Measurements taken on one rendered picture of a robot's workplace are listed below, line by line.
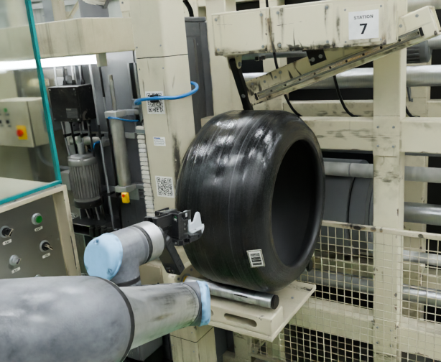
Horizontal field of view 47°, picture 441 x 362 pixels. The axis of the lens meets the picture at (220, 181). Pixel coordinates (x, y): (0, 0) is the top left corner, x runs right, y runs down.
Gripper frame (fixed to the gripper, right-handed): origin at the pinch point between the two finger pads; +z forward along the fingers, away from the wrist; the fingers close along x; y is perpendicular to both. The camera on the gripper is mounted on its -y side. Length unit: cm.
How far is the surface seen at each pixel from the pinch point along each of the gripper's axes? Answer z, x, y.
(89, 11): 49, 86, 70
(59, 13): 509, 632, 178
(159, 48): 23, 30, 50
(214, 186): 9.7, 1.4, 9.6
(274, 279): 22.0, -11.3, -19.2
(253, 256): 11.7, -9.9, -9.4
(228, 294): 24.5, 6.3, -28.4
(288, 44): 49, -3, 50
